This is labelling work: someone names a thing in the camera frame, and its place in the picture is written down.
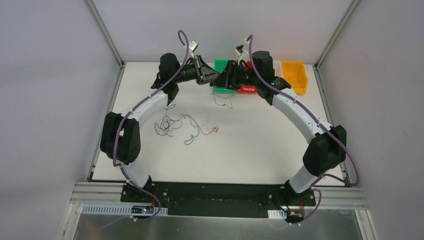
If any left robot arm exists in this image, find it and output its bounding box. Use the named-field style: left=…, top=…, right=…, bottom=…
left=99, top=53, right=220, bottom=203

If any aluminium front frame rail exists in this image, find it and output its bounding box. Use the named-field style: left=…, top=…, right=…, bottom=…
left=70, top=182, right=369, bottom=210

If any green plastic bin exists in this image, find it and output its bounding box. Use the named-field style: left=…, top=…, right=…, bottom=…
left=214, top=59, right=236, bottom=95

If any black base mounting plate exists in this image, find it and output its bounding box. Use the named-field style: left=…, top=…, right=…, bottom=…
left=120, top=181, right=316, bottom=218

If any white cable duct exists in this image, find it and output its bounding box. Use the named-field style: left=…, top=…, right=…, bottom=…
left=81, top=204, right=168, bottom=217
left=267, top=209, right=287, bottom=220

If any left white cable duct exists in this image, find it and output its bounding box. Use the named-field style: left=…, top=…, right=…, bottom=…
left=81, top=204, right=168, bottom=217

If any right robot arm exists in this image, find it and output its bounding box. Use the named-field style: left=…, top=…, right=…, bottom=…
left=210, top=51, right=347, bottom=205

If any right white cable duct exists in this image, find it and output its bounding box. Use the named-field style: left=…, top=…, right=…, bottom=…
left=267, top=209, right=287, bottom=220

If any yellow plastic bin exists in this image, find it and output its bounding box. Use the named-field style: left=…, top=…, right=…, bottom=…
left=281, top=61, right=309, bottom=95

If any red plastic bin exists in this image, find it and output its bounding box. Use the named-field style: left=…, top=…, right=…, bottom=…
left=236, top=60, right=258, bottom=94

